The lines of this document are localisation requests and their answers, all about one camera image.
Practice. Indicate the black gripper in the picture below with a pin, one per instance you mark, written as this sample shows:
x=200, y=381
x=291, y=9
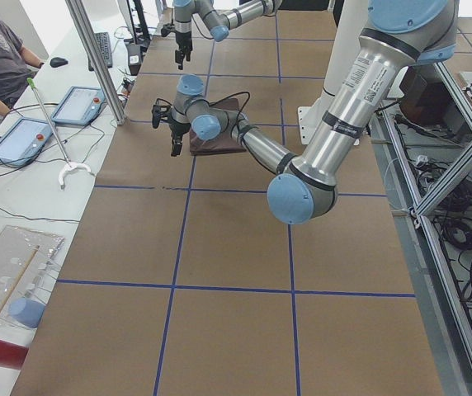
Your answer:
x=182, y=40
x=176, y=129

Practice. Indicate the dark brown t-shirt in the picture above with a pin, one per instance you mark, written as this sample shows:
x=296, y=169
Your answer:
x=221, y=144

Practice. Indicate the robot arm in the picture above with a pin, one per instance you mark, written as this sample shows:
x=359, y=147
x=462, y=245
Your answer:
x=397, y=34
x=218, y=23

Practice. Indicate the black power adapter box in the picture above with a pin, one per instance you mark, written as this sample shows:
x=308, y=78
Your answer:
x=134, y=58

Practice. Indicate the black keyboard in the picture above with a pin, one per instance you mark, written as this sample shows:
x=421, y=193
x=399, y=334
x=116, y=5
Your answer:
x=104, y=44

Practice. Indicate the far blue teach pendant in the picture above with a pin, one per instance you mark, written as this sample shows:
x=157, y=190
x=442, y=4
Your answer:
x=79, y=107

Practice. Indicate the blue teach pendant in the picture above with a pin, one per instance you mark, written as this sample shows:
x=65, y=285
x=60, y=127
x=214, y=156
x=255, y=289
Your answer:
x=23, y=142
x=79, y=107

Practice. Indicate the reacher grabber stick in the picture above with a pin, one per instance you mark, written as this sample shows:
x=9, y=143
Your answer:
x=69, y=166

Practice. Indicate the black computer mouse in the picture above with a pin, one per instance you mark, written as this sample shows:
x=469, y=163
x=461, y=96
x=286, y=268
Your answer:
x=57, y=62

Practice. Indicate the near blue teach pendant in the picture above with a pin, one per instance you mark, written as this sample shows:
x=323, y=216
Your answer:
x=23, y=142

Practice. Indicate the wooden stick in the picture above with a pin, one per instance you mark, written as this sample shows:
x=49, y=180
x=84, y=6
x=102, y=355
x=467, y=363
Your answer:
x=10, y=289

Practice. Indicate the clear plastic bag with items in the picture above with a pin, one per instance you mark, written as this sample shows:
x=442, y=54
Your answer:
x=15, y=248

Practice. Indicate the light blue plastic cup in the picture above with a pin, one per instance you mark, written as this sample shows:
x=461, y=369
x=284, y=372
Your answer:
x=26, y=311

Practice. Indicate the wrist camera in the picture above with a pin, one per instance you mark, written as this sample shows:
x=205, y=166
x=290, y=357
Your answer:
x=160, y=113
x=167, y=29

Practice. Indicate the aluminium frame post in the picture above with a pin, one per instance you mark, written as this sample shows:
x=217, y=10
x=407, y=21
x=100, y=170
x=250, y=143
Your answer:
x=87, y=36

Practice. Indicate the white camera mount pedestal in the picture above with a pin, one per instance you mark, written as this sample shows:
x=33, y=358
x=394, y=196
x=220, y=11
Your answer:
x=345, y=49

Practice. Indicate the aluminium truss frame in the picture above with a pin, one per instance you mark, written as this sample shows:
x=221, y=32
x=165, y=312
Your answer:
x=423, y=139

